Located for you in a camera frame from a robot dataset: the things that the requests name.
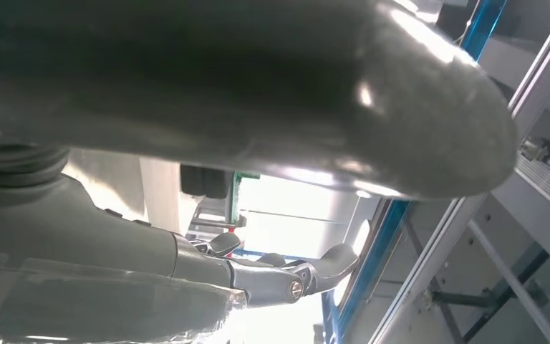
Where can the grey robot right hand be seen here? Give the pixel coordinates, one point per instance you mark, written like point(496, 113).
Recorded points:
point(208, 85)

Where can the blue metal beam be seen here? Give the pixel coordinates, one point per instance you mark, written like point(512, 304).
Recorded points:
point(374, 256)

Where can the grey aluminium frame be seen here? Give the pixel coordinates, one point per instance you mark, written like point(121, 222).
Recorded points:
point(446, 228)

